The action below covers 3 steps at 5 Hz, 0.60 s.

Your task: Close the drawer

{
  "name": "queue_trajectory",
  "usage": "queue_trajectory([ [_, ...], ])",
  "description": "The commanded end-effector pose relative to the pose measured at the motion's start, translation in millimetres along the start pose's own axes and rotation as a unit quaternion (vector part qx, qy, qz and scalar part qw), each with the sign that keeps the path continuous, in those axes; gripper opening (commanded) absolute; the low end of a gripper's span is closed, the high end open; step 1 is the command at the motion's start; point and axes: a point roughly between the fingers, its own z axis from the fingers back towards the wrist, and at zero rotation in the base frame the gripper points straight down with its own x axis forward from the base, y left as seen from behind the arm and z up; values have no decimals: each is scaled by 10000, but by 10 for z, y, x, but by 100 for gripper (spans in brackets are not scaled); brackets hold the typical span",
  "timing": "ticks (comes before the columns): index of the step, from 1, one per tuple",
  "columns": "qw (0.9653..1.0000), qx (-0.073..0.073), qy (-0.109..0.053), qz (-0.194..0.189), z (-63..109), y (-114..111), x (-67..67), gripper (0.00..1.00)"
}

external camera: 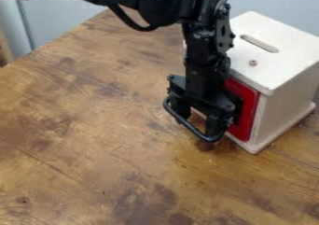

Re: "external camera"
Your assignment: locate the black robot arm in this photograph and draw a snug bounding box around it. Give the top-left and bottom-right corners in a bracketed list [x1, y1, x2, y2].
[84, 0, 237, 142]

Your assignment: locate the red drawer with black handle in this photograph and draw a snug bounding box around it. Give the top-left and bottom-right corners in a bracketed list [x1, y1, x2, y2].
[162, 75, 258, 143]

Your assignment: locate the white wooden box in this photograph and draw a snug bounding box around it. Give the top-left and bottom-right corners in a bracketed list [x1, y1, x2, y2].
[226, 11, 319, 154]

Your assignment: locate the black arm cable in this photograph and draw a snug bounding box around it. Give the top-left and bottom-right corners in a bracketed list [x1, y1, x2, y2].
[105, 3, 160, 33]

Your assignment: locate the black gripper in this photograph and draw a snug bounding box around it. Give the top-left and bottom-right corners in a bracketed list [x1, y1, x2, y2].
[169, 0, 234, 137]

